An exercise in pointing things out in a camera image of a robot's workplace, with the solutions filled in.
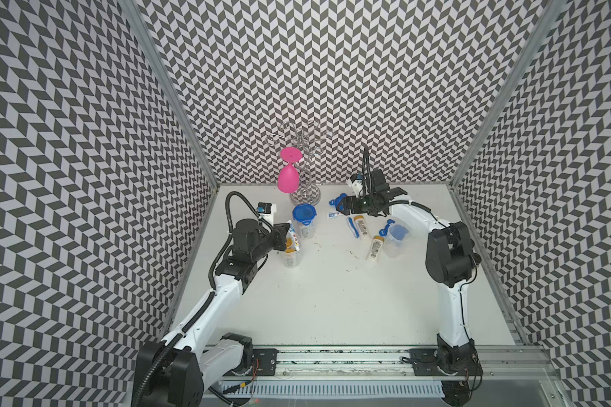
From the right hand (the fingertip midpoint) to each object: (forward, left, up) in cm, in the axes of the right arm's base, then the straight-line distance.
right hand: (345, 209), depth 96 cm
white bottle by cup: (-13, -11, -8) cm, 19 cm away
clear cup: (-7, +15, -5) cm, 17 cm away
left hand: (-14, +20, +9) cm, 26 cm away
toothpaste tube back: (+4, +4, -8) cm, 10 cm away
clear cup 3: (-15, -16, 0) cm, 22 cm away
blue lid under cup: (-11, -18, 0) cm, 21 cm away
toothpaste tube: (-16, +18, +7) cm, 25 cm away
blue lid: (-2, +15, 0) cm, 16 cm away
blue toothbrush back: (-2, -4, -10) cm, 11 cm away
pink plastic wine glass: (+4, +21, +13) cm, 25 cm away
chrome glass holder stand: (+28, +14, +12) cm, 34 cm away
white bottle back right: (-2, -8, -9) cm, 12 cm away
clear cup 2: (-19, +19, -4) cm, 27 cm away
